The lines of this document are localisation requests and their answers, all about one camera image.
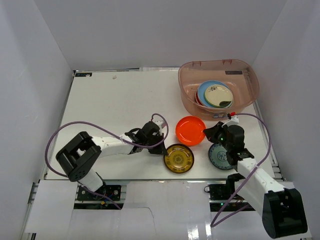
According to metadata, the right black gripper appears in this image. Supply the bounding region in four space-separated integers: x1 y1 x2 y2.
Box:
203 121 232 152

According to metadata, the teal blue patterned plate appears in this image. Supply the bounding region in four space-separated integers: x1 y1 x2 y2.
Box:
208 144 233 171

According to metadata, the yellow and brown patterned plate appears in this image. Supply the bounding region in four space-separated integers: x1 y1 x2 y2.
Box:
163 143 195 174

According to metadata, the orange red plate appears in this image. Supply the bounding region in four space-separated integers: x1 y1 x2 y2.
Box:
175 115 207 146

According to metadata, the red and teal plate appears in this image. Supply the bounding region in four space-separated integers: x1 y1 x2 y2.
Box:
195 90 206 106

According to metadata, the cream plate with black patch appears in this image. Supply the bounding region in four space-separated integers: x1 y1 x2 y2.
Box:
204 84 234 108

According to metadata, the light blue plate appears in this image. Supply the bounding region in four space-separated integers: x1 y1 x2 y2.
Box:
197 80 234 109

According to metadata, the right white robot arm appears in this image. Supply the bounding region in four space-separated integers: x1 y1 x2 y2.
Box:
203 121 308 239

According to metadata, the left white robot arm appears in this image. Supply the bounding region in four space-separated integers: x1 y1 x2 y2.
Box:
55 120 167 200

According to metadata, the transparent pink plastic bin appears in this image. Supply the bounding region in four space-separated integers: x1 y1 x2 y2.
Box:
178 59 260 121

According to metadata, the black label sticker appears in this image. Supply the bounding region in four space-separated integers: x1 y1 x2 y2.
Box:
74 72 92 78

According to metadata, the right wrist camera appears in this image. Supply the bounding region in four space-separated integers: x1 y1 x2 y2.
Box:
222 112 240 127

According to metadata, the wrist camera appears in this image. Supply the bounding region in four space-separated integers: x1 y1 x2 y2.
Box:
222 112 240 127
154 120 167 130

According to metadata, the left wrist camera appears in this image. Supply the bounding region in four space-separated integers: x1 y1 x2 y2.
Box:
154 120 167 130

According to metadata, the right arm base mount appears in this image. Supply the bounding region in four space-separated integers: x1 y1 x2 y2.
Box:
203 184 247 207

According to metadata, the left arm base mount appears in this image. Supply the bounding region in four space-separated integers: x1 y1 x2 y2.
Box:
75 184 122 202

